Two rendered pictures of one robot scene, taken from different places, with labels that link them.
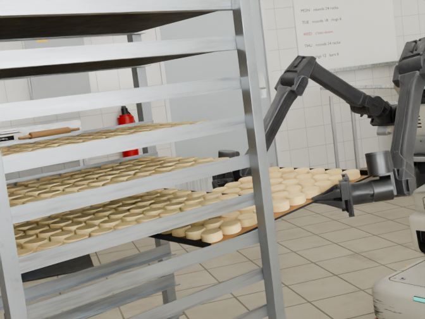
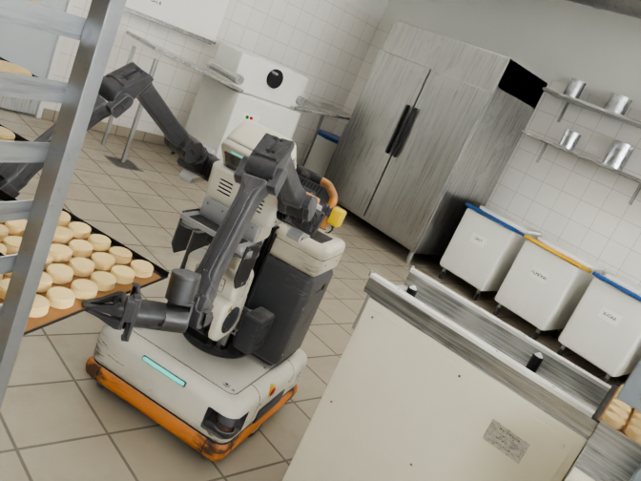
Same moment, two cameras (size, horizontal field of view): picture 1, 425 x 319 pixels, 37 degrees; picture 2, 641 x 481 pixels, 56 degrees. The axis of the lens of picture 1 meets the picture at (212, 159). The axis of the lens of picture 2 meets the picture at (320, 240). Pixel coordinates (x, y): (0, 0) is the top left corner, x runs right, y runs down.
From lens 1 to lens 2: 0.60 m
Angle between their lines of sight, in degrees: 35
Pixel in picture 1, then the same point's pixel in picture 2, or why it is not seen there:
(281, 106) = not seen: hidden behind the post
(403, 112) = (232, 223)
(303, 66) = (134, 82)
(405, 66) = (255, 165)
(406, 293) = (137, 349)
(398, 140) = (214, 258)
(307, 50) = not seen: outside the picture
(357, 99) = (177, 137)
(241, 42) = (73, 98)
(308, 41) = not seen: outside the picture
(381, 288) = (112, 333)
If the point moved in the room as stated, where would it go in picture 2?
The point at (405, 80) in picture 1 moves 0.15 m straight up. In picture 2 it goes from (248, 184) to (272, 124)
